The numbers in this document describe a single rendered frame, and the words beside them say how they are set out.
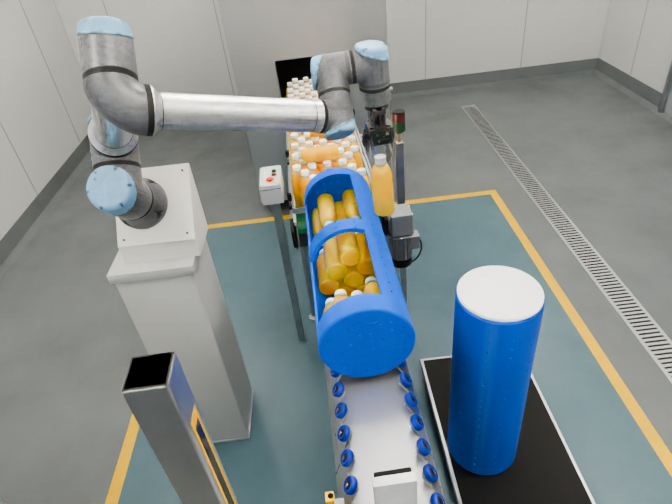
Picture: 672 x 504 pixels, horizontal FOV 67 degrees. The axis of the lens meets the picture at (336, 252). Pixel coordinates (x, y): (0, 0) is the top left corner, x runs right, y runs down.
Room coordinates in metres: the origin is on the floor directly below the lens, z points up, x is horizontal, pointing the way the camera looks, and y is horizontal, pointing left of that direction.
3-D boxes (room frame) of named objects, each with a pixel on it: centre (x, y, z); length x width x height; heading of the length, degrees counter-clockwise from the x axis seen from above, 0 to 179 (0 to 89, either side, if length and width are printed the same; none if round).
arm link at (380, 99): (1.45, -0.17, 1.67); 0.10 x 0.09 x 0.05; 92
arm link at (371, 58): (1.44, -0.16, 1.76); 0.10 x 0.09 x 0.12; 90
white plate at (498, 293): (1.24, -0.52, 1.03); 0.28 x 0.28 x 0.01
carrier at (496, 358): (1.24, -0.52, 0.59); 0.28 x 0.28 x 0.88
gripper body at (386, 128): (1.45, -0.17, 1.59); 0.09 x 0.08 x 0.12; 2
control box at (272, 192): (2.15, 0.26, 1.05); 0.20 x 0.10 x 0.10; 1
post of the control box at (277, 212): (2.15, 0.26, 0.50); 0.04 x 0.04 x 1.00; 1
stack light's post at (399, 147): (2.35, -0.38, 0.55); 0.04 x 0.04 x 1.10; 1
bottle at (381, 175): (1.48, -0.18, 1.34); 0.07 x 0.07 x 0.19
